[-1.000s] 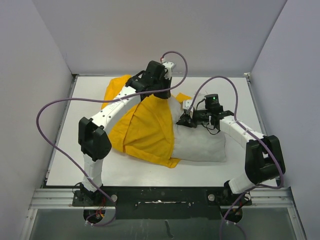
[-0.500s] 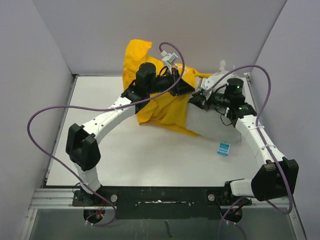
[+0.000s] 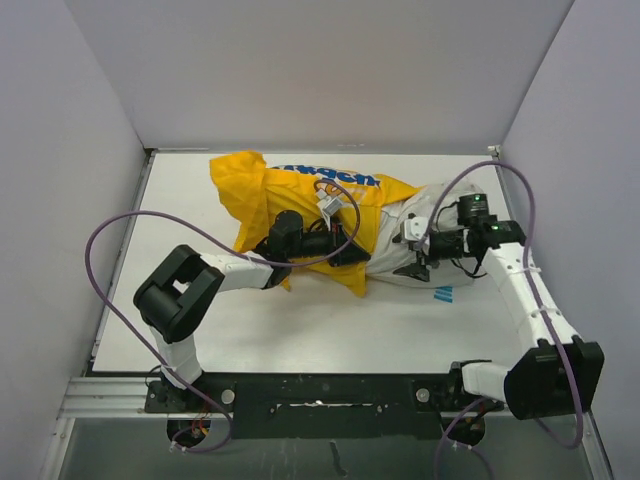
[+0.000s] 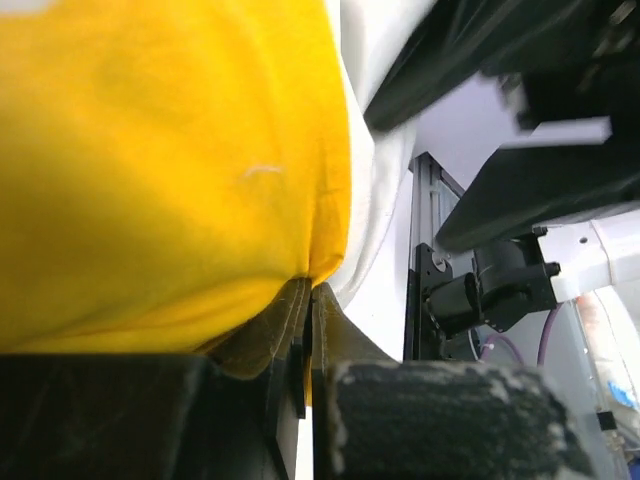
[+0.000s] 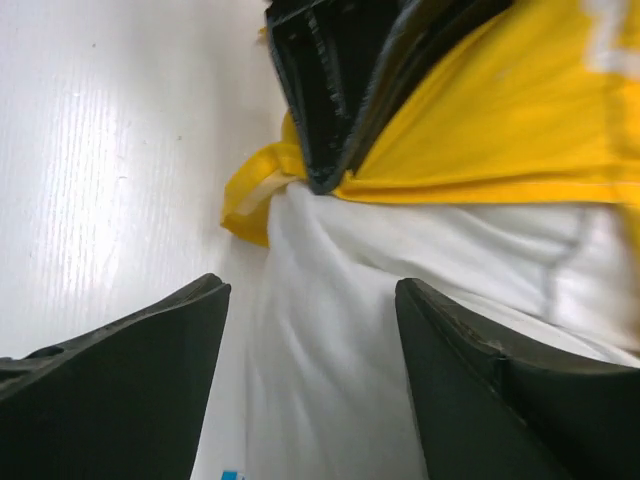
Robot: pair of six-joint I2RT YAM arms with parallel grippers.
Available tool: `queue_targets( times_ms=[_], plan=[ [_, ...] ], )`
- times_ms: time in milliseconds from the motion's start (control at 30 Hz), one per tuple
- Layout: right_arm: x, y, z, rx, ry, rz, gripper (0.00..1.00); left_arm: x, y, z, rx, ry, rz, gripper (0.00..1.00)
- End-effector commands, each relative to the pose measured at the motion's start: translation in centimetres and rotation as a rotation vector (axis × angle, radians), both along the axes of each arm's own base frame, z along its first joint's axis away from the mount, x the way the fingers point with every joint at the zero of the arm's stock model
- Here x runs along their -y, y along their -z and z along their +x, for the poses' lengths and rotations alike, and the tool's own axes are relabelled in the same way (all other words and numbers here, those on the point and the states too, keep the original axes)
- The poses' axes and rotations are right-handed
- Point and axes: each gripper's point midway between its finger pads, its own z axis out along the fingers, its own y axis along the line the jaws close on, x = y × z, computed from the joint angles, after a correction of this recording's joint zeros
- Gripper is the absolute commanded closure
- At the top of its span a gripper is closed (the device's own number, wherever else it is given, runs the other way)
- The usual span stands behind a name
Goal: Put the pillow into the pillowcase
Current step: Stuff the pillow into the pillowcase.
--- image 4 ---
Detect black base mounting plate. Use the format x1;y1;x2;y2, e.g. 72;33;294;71
403;243;481;361

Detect white pillow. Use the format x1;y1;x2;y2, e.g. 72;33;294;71
325;0;435;307

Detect aluminium frame rail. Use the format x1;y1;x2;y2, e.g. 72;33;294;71
408;152;463;271

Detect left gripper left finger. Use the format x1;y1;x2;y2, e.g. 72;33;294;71
1;279;310;479

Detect yellow printed pillowcase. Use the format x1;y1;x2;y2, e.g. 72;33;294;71
1;1;351;353

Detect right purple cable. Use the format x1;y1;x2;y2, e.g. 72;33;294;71
479;302;564;369

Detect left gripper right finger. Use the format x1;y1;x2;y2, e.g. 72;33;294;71
311;284;595;479

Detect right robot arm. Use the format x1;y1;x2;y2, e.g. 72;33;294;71
365;1;639;342

